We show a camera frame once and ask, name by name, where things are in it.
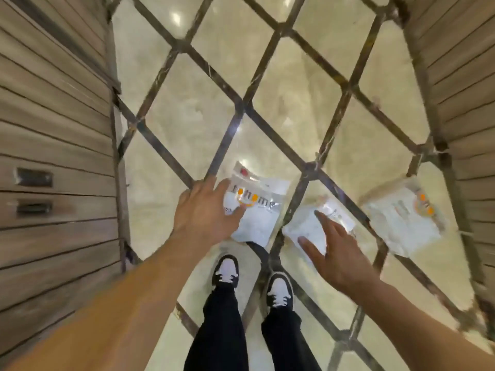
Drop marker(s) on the person's right hand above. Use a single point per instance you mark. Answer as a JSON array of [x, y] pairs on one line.
[[346, 258]]

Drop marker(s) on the person's left hand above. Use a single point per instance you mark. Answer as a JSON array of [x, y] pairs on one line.
[[199, 216]]

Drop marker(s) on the person's right thumb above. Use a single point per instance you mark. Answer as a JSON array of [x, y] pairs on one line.
[[311, 248]]

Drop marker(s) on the person's left thumb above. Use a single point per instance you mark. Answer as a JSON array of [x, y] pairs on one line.
[[236, 218]]

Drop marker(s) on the person's right forearm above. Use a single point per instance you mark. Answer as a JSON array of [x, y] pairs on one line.
[[421, 328]]

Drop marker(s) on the person's left forearm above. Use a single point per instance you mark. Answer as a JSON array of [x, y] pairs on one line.
[[116, 309]]

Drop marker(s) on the clear plastic packet white contents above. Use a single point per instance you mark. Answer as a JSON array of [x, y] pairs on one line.
[[402, 224], [305, 227], [263, 220]]

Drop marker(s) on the person's right black-white shoe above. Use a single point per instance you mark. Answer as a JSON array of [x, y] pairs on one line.
[[279, 291]]

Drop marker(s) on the person's black-white shoe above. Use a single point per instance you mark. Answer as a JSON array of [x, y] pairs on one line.
[[279, 291], [225, 271]]

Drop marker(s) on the person's left black-white shoe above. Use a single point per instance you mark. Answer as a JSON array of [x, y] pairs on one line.
[[225, 271]]

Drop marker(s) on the black trousers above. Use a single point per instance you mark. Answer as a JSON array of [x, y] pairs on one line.
[[220, 332]]

